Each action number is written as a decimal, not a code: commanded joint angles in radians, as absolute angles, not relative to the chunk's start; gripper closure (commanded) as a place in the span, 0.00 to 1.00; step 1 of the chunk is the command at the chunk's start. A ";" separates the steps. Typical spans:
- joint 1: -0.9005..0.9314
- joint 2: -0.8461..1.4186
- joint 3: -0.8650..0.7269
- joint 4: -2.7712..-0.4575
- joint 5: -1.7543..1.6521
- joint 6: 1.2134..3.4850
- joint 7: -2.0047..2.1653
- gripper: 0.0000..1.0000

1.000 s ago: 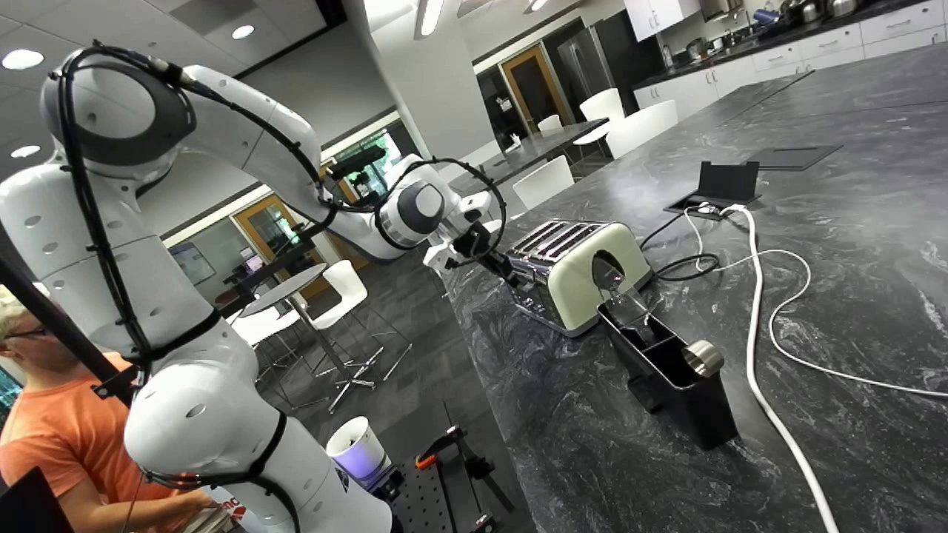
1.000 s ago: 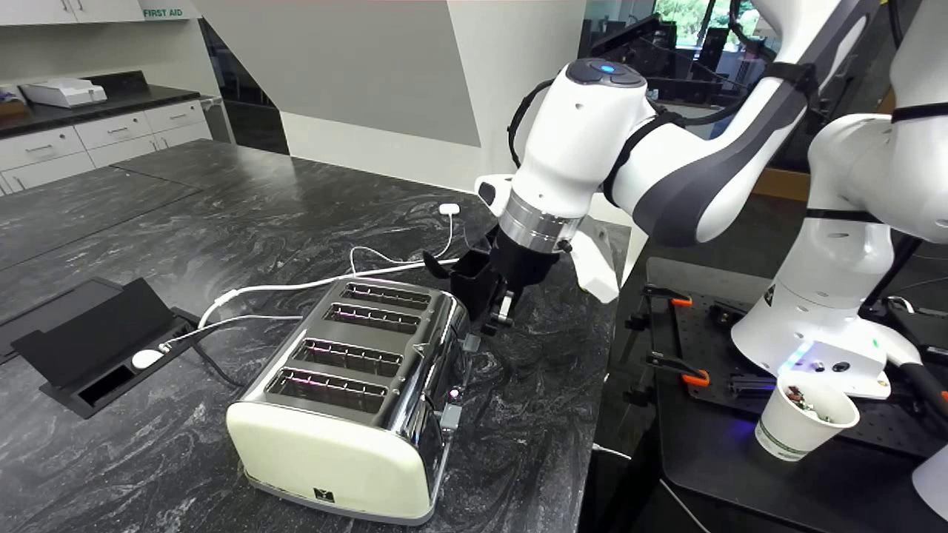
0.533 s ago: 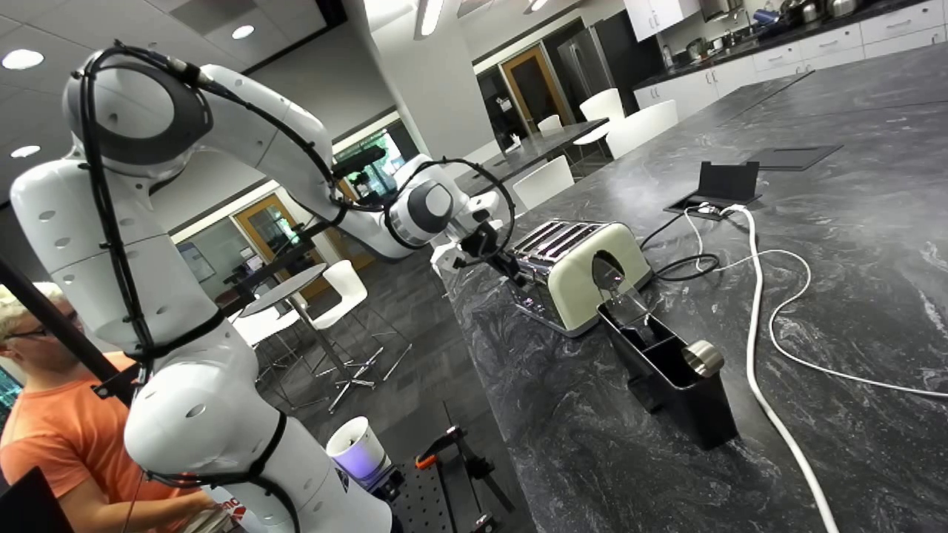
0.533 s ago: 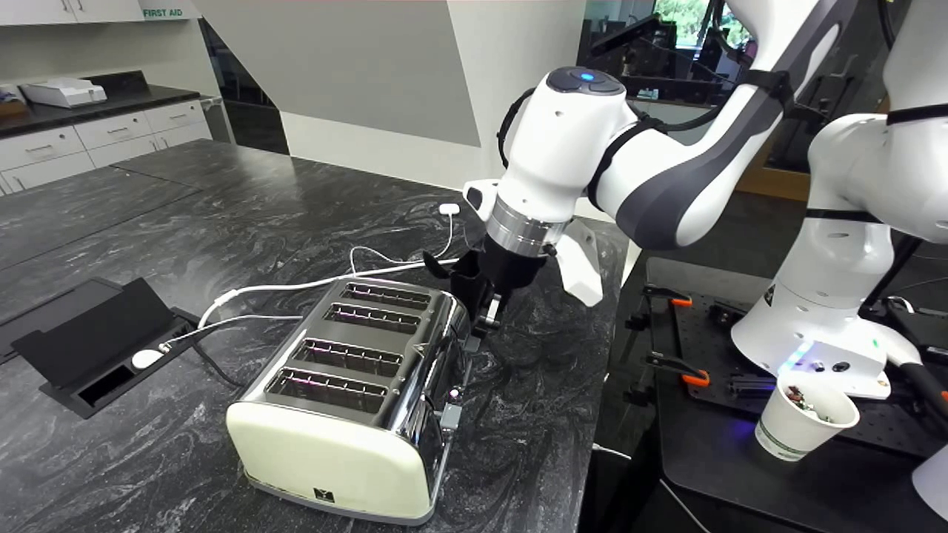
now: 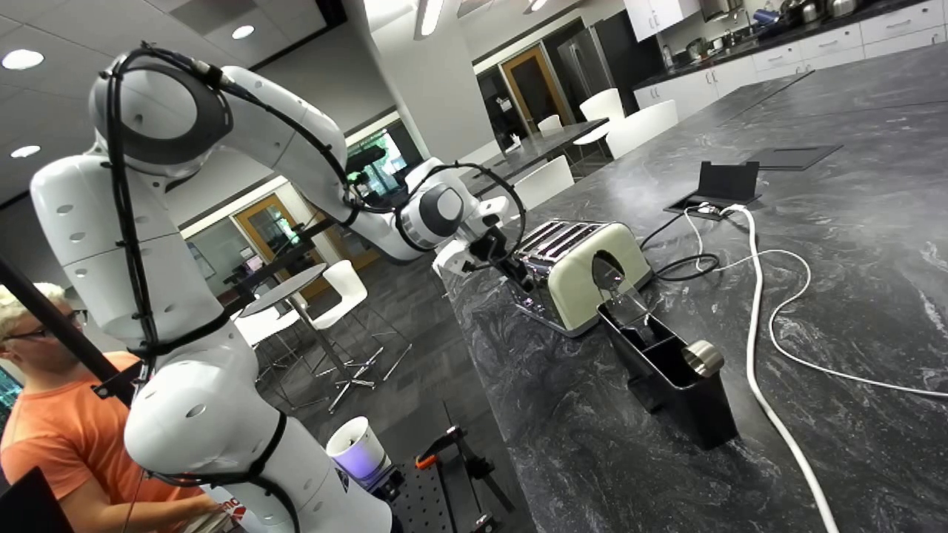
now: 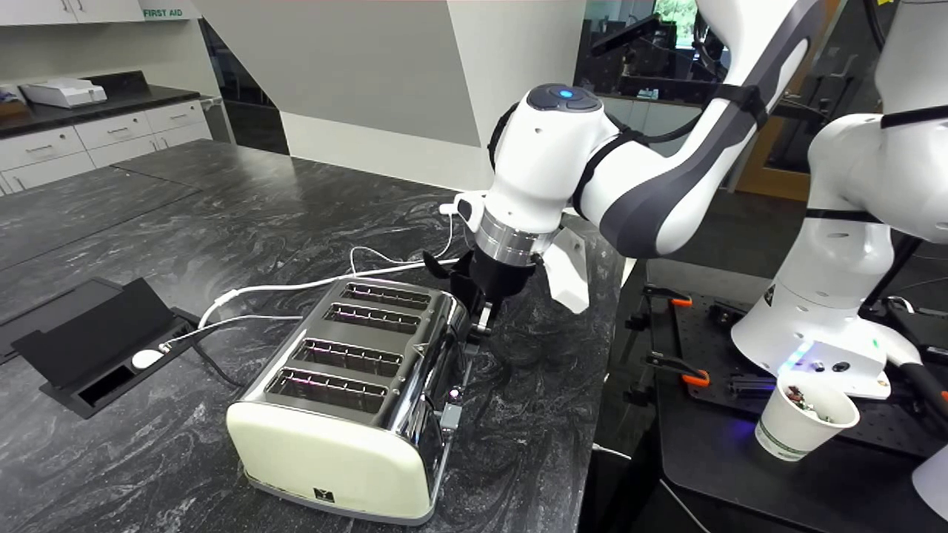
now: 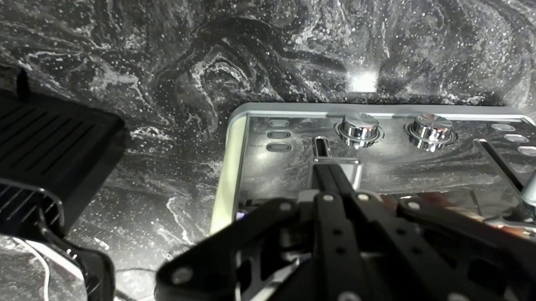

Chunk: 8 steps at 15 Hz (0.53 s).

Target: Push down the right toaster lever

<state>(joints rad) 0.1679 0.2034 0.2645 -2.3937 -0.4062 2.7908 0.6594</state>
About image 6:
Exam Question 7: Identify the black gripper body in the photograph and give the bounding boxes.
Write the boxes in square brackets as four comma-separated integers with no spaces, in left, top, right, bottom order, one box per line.
[448,245,543,309]

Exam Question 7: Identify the chrome cream four-slot toaster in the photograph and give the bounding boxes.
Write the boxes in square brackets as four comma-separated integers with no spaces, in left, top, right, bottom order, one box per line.
[223,278,485,528]

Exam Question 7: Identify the small black plug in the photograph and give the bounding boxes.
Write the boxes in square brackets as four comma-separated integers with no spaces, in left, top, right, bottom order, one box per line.
[420,248,458,281]

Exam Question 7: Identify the orange black clamp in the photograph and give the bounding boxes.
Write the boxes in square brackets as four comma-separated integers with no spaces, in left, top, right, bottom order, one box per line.
[647,350,715,390]
[626,285,700,331]

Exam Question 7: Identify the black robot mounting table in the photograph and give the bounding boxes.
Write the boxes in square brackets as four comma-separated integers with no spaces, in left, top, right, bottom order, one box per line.
[630,253,948,533]

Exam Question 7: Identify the white paper cup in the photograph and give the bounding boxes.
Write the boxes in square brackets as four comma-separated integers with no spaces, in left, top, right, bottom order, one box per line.
[753,368,861,466]

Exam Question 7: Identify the black recessed outlet box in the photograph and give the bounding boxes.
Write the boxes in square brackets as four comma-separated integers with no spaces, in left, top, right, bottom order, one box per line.
[8,275,201,424]

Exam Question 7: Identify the white base cabinets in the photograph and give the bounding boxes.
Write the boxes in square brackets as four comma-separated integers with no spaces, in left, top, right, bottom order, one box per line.
[0,94,217,198]

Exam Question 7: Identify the white rounded object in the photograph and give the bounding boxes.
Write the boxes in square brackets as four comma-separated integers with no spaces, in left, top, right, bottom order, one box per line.
[910,441,948,525]

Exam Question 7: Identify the white box on counter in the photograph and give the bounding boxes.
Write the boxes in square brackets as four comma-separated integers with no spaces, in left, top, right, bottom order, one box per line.
[19,76,109,109]

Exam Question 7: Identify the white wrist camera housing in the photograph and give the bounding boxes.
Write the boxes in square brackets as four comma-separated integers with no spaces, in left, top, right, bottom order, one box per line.
[537,220,596,316]

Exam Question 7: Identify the white power cable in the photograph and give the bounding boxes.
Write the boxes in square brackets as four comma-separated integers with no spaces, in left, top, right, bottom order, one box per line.
[196,211,466,336]

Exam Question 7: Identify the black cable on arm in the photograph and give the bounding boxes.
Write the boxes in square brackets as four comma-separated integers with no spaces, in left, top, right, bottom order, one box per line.
[601,82,767,145]

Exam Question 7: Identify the grey power cable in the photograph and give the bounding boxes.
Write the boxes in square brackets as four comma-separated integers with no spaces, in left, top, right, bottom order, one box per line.
[144,310,304,362]

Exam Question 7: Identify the black thin cable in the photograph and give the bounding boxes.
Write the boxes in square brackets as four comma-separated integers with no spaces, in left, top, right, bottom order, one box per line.
[187,336,248,395]

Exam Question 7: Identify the black cable with red band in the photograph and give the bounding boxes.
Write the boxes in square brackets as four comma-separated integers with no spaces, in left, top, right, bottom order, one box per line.
[884,293,948,438]

